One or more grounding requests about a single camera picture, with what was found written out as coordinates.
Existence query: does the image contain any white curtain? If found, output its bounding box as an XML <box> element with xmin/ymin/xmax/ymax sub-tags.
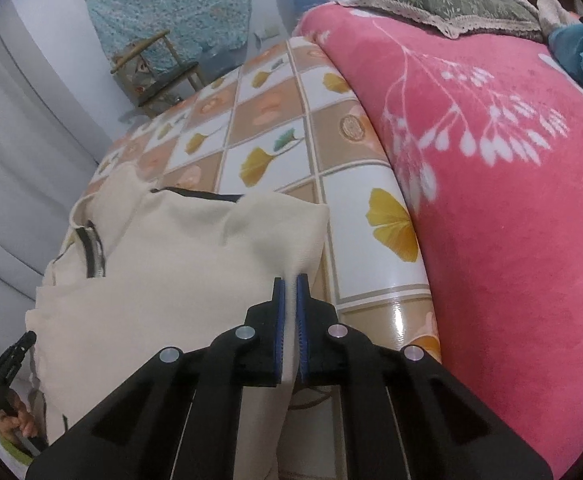
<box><xmin>0</xmin><ymin>7</ymin><xmax>114</xmax><ymax>361</ymax></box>

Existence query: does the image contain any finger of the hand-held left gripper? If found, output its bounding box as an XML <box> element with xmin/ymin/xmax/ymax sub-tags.
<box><xmin>0</xmin><ymin>331</ymin><xmax>38</xmax><ymax>417</ymax></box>

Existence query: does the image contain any green fuzzy cloth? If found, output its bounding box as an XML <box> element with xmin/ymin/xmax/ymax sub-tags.
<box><xmin>0</xmin><ymin>437</ymin><xmax>39</xmax><ymax>468</ymax></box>

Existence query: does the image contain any green lace-trimmed pillow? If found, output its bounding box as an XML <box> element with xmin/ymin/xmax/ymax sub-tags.
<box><xmin>349</xmin><ymin>0</ymin><xmax>547</xmax><ymax>43</ymax></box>

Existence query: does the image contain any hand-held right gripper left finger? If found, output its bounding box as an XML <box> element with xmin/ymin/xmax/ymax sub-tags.
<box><xmin>25</xmin><ymin>277</ymin><xmax>292</xmax><ymax>480</ymax></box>

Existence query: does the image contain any wooden chair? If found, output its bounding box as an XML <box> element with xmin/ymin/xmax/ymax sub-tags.
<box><xmin>110</xmin><ymin>30</ymin><xmax>204</xmax><ymax>108</ymax></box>

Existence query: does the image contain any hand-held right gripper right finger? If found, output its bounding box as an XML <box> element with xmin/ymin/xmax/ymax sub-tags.
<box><xmin>295</xmin><ymin>274</ymin><xmax>555</xmax><ymax>480</ymax></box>

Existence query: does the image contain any teal floral cloth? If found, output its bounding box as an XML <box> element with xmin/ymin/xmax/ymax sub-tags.
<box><xmin>84</xmin><ymin>0</ymin><xmax>267</xmax><ymax>73</ymax></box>

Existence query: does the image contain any cream zip jacket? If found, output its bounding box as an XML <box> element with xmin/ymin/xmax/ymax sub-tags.
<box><xmin>24</xmin><ymin>162</ymin><xmax>332</xmax><ymax>480</ymax></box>

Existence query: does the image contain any person's left hand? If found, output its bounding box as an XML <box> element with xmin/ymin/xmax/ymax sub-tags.
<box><xmin>0</xmin><ymin>391</ymin><xmax>41</xmax><ymax>443</ymax></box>

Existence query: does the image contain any pink floral blanket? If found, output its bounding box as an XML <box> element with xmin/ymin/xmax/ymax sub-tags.
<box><xmin>291</xmin><ymin>0</ymin><xmax>583</xmax><ymax>480</ymax></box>

